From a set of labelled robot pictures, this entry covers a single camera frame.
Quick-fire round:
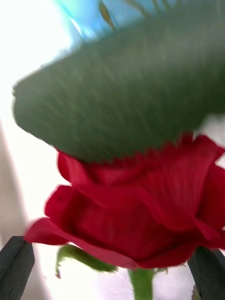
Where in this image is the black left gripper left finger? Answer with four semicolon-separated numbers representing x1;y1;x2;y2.
0;235;35;300

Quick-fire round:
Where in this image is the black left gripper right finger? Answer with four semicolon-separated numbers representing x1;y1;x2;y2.
187;246;225;300

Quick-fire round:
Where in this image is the red rose with green stem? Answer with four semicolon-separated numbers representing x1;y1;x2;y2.
11;0;225;300

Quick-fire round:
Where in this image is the pale blue flower long stem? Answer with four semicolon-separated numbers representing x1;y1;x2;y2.
55;0;179;44

